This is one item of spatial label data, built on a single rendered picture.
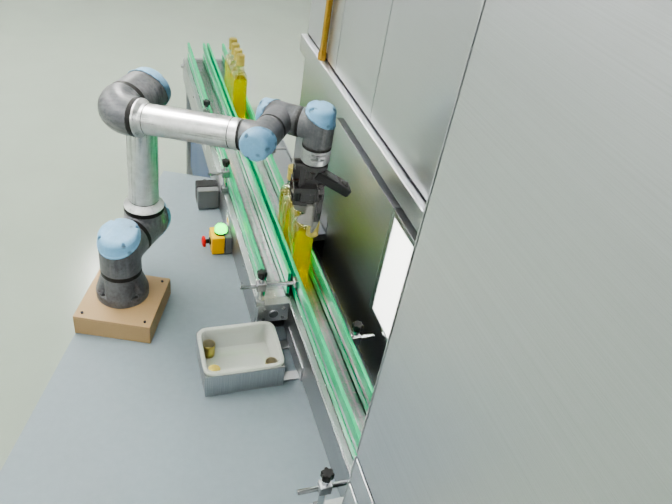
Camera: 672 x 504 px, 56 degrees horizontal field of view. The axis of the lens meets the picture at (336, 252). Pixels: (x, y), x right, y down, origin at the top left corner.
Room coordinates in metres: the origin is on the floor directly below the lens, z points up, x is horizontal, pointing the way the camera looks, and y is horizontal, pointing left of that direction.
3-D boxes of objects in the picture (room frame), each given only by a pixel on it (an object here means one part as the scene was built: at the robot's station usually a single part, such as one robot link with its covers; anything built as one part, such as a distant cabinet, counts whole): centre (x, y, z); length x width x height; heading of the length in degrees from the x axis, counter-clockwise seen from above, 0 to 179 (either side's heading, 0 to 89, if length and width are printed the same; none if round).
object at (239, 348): (1.19, 0.21, 0.80); 0.22 x 0.17 x 0.09; 114
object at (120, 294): (1.35, 0.61, 0.87); 0.15 x 0.15 x 0.10
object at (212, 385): (1.21, 0.19, 0.79); 0.27 x 0.17 x 0.08; 114
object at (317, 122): (1.40, 0.10, 1.45); 0.09 x 0.08 x 0.11; 80
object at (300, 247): (1.50, 0.11, 0.99); 0.06 x 0.06 x 0.21; 24
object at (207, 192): (1.96, 0.52, 0.79); 0.08 x 0.08 x 0.08; 24
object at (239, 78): (2.45, 0.52, 1.02); 0.06 x 0.06 x 0.28; 24
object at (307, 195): (1.39, 0.10, 1.29); 0.09 x 0.08 x 0.12; 106
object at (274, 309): (1.35, 0.16, 0.85); 0.09 x 0.04 x 0.07; 114
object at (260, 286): (1.34, 0.17, 0.95); 0.17 x 0.03 x 0.12; 114
